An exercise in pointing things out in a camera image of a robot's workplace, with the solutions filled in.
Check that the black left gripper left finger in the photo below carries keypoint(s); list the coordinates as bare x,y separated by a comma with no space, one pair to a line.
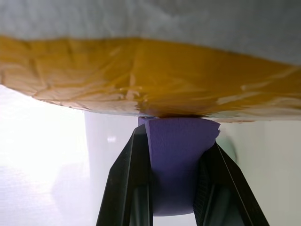
129,179

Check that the styrofoam lid with yellow tape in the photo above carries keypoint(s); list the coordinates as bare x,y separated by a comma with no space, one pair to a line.
150,77

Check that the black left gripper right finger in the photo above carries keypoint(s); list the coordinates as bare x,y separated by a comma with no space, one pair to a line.
221,188

